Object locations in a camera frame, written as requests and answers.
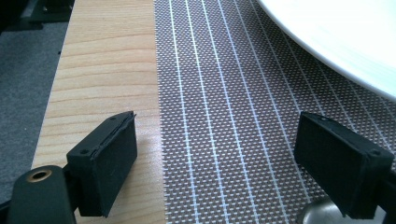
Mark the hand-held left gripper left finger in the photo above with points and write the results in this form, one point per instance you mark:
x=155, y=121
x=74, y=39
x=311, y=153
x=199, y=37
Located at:
x=106, y=168

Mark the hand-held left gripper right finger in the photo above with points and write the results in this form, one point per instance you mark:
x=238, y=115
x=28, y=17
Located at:
x=336, y=168

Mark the brown woven striped placemat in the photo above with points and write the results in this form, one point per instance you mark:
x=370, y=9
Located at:
x=236, y=124

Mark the white plate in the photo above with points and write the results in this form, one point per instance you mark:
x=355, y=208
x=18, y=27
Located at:
x=339, y=34

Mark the dark metal stand base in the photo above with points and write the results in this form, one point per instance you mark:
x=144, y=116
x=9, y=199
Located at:
x=40, y=11

